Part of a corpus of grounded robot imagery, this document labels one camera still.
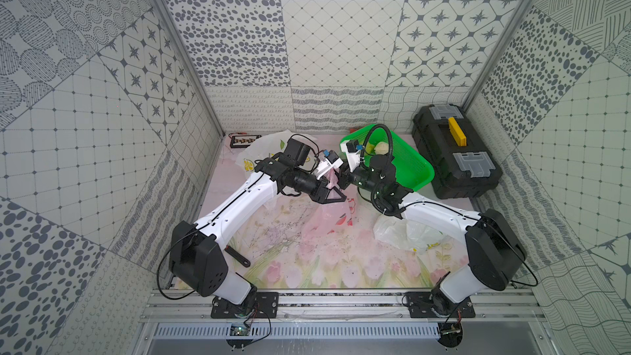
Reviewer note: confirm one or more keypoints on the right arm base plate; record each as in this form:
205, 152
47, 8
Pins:
426, 304

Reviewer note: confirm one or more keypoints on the white lemon print bag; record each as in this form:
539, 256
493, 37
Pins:
408, 235

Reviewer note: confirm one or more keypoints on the red handled tool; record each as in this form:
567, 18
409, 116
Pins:
238, 256

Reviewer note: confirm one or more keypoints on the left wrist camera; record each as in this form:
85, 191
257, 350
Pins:
330, 160

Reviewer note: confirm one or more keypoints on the white pear top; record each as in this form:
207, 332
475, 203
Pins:
381, 148

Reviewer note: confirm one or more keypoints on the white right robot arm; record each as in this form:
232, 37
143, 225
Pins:
494, 252

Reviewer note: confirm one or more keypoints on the black small tray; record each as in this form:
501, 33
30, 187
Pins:
242, 140

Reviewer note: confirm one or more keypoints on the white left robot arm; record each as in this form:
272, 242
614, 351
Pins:
197, 254

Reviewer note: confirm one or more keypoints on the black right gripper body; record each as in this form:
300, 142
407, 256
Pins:
361, 178

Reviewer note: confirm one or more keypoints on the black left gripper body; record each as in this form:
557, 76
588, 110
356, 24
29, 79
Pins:
321, 188

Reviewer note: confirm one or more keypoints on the floral pink table mat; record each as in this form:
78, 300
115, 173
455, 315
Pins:
353, 259

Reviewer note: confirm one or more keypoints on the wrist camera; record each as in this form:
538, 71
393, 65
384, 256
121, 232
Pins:
330, 160
353, 151

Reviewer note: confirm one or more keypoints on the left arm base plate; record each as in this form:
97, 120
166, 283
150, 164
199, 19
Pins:
263, 304

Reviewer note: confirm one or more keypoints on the pink patterned plastic bag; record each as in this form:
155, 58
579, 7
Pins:
330, 219

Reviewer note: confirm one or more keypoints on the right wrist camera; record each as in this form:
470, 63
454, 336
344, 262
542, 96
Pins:
353, 151

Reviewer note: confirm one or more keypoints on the black plastic toolbox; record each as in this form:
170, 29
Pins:
464, 166

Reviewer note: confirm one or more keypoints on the green plastic basket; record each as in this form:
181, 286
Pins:
412, 170

